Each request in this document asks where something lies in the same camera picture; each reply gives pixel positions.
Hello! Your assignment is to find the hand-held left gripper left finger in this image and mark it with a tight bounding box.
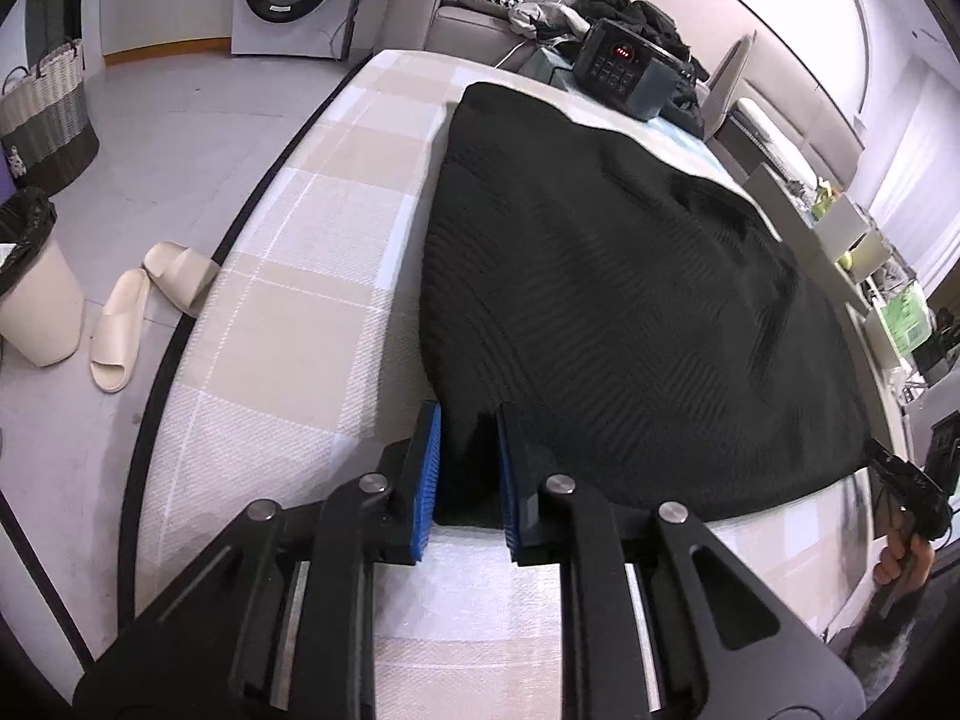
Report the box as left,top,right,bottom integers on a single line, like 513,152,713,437
73,400,443,720

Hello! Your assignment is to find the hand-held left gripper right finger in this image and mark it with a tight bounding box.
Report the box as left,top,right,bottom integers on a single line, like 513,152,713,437
496,403,867,720

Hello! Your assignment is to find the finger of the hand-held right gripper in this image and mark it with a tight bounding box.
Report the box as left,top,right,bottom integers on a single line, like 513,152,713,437
862,439,920,485

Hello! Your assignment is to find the black knit sweater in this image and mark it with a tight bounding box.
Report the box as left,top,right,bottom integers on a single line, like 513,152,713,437
418,81,871,530

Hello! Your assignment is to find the person's right forearm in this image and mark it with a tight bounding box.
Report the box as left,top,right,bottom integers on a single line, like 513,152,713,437
846,583,932,700

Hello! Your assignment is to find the person's right hand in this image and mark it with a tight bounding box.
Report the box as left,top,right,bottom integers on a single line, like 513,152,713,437
874,525,937,587

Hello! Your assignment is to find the green packet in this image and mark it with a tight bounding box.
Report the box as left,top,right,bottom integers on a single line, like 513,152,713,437
881,281,931,357

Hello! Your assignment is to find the cream cylindrical canister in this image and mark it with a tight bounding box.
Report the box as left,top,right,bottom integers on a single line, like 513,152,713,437
836,229,893,282

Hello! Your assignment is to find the white curtain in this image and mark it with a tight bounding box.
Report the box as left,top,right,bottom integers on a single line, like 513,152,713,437
855,15,960,293

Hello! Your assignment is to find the grey side cabinet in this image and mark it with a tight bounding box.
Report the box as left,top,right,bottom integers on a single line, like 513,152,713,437
739,161,893,293

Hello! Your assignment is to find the beige slipper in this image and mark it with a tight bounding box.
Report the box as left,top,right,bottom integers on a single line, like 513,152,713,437
142,240,222,318
90,268,152,393

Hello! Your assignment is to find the bed with grey headboard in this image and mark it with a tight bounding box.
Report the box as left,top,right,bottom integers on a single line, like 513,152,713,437
709,30,863,196

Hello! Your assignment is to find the cream bin with black bag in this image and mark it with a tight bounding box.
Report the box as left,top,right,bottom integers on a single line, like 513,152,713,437
0,187,85,368

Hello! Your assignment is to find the black electric pressure cooker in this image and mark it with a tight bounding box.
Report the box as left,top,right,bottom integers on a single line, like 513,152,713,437
574,17,695,123

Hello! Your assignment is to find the grey sofa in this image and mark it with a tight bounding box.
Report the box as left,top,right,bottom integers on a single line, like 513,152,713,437
379,0,601,76

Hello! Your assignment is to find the grey white crumpled cloth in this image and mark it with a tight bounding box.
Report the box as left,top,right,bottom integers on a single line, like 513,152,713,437
510,0,591,44

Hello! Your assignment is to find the woven laundry basket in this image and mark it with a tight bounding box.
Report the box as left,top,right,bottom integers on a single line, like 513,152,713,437
0,37,101,196

